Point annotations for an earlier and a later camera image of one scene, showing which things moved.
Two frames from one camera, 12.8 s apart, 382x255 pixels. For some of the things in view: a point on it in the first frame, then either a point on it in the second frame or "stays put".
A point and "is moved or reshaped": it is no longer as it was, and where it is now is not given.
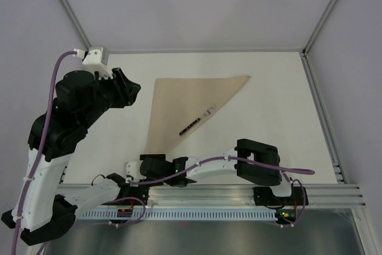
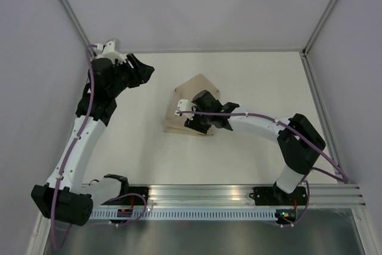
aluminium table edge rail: (323, 120) stays put
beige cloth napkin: (182, 107) is moved or reshaped
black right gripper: (160, 157) -> (194, 125)
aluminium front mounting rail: (225, 195) stays put
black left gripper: (126, 91) -> (141, 73)
